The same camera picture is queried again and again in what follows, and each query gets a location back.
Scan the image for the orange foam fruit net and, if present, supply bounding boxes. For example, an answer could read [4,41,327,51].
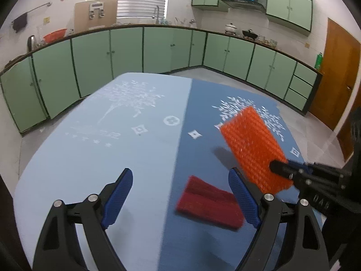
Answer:
[220,107,293,194]

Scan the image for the dark red scouring pad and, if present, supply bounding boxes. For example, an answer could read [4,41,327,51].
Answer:
[176,175,244,230]

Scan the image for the green lower kitchen cabinets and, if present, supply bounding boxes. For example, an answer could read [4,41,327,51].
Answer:
[1,25,322,133]

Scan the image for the chrome kitchen faucet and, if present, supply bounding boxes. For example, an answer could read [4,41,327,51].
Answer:
[152,5,160,25]

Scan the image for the green bottle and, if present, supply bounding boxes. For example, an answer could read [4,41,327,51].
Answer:
[315,53,323,71]

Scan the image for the wooden door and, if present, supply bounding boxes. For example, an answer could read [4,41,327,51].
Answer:
[309,19,360,130]

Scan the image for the black wok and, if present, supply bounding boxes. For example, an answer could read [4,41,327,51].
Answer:
[242,29,258,41]

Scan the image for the blue tree-print tablecloth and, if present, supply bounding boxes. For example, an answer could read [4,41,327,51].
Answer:
[14,73,307,270]

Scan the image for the white cooking pot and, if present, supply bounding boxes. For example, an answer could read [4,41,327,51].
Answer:
[224,23,237,35]

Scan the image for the steel electric kettle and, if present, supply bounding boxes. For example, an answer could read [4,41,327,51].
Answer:
[27,35,37,52]

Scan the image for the red plastic basin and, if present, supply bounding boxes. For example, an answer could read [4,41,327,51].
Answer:
[44,28,67,44]

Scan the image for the dark hanging towel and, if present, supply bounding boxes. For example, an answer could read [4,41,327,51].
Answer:
[12,12,28,33]

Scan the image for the brown water purifier box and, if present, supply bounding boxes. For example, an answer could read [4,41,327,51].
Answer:
[74,0,118,33]

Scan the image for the metal towel bar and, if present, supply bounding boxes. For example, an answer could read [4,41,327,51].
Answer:
[11,1,52,24]

